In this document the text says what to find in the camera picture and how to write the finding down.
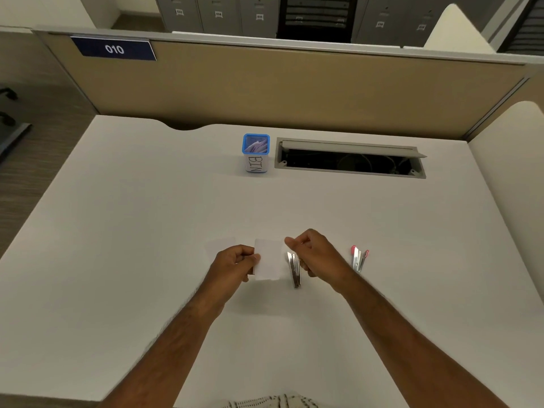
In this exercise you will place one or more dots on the grey filing cabinets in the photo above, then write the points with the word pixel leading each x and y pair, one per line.
pixel 216 12
pixel 395 19

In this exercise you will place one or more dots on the white side divider panel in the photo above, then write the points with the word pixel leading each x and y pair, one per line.
pixel 457 31
pixel 510 186

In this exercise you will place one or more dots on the black office chair base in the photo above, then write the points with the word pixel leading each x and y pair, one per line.
pixel 10 123

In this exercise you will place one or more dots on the black shelf unit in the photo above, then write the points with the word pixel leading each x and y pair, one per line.
pixel 316 16
pixel 525 29

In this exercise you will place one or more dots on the person's right forearm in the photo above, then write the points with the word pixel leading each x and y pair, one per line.
pixel 408 344

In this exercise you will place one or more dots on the paper scraps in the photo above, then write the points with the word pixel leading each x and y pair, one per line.
pixel 257 146

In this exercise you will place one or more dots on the white paper card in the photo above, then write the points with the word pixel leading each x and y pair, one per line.
pixel 221 245
pixel 270 261

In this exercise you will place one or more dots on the person's right hand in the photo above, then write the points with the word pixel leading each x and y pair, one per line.
pixel 323 259

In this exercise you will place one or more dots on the blue rimmed bin cup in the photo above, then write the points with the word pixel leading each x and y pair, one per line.
pixel 256 163

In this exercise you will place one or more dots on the blue number sign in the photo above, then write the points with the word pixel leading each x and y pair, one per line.
pixel 114 49

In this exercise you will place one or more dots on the person's left hand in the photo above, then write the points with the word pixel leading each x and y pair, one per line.
pixel 229 265

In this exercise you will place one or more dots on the person's left forearm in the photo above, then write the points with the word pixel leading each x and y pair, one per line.
pixel 178 348

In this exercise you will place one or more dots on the person's right thumb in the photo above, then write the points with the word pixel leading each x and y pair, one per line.
pixel 294 243

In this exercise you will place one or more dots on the person's left thumb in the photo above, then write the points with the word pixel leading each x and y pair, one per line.
pixel 250 259

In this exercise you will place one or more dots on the beige desk partition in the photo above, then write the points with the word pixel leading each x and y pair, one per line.
pixel 297 89

